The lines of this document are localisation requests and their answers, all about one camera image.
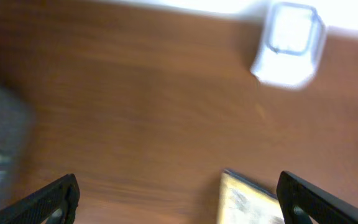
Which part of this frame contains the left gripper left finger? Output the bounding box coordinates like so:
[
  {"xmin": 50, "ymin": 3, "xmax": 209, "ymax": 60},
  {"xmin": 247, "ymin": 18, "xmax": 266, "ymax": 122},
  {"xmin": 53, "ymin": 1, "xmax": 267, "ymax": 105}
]
[{"xmin": 0, "ymin": 174, "xmax": 80, "ymax": 224}]

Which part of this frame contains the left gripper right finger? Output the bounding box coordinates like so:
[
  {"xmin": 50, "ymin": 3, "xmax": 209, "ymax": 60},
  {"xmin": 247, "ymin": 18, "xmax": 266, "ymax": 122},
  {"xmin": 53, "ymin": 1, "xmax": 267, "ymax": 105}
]
[{"xmin": 277, "ymin": 171, "xmax": 358, "ymax": 224}]

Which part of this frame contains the yellow white wipes bag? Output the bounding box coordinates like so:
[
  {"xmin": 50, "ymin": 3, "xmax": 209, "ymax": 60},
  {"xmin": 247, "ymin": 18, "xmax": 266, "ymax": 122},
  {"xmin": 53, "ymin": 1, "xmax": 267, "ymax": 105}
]
[{"xmin": 217, "ymin": 169, "xmax": 285, "ymax": 224}]

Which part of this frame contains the white barcode scanner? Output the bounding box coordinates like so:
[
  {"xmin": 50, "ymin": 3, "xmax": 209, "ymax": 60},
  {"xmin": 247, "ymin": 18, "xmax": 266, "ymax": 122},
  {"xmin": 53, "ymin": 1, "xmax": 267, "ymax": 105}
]
[{"xmin": 250, "ymin": 1, "xmax": 327, "ymax": 90}]

